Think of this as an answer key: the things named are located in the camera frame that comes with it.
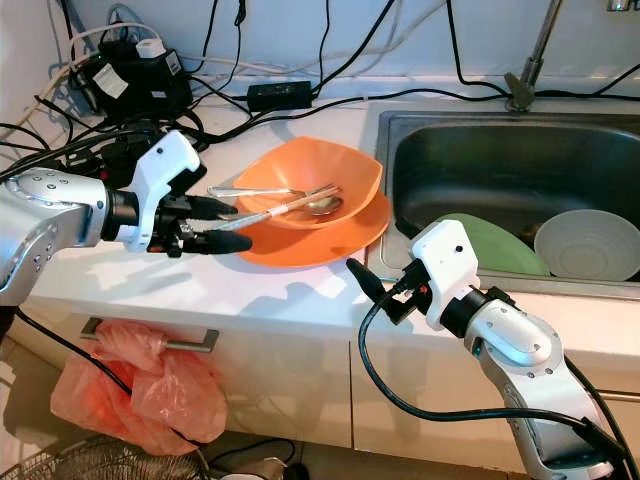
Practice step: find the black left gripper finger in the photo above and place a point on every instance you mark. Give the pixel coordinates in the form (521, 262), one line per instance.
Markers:
(220, 243)
(212, 207)

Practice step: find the orange bowl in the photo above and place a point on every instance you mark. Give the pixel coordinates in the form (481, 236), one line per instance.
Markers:
(310, 160)

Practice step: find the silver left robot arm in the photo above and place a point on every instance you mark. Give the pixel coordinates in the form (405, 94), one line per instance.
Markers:
(50, 215)

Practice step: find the white kitchen cabinet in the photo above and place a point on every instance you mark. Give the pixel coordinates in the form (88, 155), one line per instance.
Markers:
(290, 385)

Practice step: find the green plate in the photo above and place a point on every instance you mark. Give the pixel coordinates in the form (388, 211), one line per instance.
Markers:
(490, 245)

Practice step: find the black power strip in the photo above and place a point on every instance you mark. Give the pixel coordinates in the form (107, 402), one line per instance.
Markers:
(130, 150)

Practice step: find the stainless steel sink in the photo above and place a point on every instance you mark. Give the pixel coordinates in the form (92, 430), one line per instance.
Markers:
(510, 160)

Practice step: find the small black power brick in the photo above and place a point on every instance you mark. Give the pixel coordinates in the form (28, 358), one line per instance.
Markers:
(280, 95)

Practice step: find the black charger box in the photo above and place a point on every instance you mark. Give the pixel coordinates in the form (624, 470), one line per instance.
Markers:
(135, 80)

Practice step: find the red plastic bag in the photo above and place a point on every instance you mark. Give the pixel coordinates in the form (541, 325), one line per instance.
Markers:
(160, 395)

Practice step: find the metal faucet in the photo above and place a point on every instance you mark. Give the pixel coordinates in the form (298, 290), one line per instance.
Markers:
(520, 90)

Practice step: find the white bowl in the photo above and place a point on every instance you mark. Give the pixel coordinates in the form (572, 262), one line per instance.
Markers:
(590, 248)

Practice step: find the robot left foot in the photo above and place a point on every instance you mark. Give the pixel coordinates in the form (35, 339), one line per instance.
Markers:
(268, 470)

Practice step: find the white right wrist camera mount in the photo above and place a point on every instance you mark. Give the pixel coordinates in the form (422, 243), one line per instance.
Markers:
(445, 260)

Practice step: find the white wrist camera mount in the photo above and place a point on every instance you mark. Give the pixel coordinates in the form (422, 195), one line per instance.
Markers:
(170, 160)
(445, 260)

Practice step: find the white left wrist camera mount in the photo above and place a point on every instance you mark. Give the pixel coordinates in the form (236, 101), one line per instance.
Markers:
(170, 160)

